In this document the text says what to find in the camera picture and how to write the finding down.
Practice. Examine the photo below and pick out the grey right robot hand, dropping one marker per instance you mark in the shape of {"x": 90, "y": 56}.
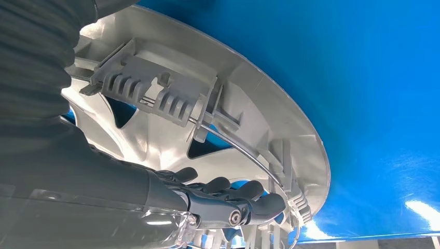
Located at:
{"x": 86, "y": 192}

